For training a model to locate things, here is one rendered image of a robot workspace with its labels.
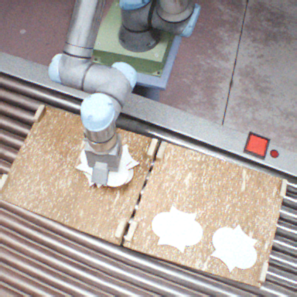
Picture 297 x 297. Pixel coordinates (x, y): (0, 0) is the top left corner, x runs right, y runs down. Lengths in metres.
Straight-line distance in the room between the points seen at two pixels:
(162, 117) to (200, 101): 1.18
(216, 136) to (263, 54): 1.59
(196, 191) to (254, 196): 0.18
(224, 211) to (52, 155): 0.55
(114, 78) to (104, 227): 0.44
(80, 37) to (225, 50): 1.90
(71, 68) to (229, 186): 0.58
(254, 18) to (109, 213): 2.20
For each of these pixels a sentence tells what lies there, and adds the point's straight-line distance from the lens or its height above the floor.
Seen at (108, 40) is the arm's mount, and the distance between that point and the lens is 1.53.
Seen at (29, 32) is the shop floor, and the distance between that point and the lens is 3.01.
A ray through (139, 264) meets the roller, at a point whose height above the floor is 0.92.
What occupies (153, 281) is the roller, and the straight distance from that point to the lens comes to 1.17.
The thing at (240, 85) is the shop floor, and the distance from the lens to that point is 2.66.
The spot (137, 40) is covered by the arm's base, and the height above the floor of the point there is 1.01.
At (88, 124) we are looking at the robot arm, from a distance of 0.94.
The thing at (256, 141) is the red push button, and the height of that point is 0.93.
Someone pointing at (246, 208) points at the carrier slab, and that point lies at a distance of 1.25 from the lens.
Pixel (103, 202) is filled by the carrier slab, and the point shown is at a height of 0.94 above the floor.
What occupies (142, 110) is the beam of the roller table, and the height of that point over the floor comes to 0.92.
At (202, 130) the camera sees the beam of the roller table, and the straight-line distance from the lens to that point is 1.36.
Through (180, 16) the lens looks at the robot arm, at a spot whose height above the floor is 1.19.
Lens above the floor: 2.08
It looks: 63 degrees down
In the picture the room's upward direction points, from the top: 2 degrees clockwise
